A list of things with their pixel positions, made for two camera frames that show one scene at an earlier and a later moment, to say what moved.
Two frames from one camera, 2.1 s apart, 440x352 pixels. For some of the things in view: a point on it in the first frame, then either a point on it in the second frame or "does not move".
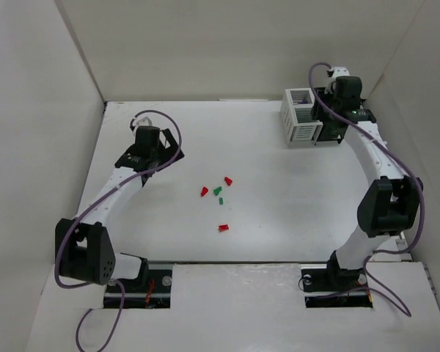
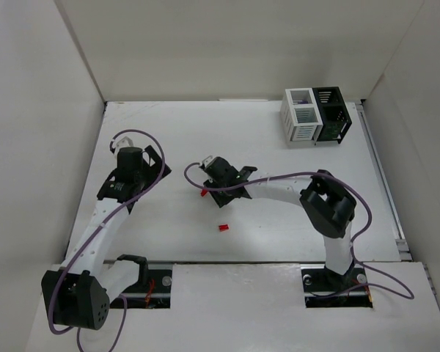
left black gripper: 172,145 -> 158,161
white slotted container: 298,122 does not move
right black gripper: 328,130 -> 224,193
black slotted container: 334,127 does not move
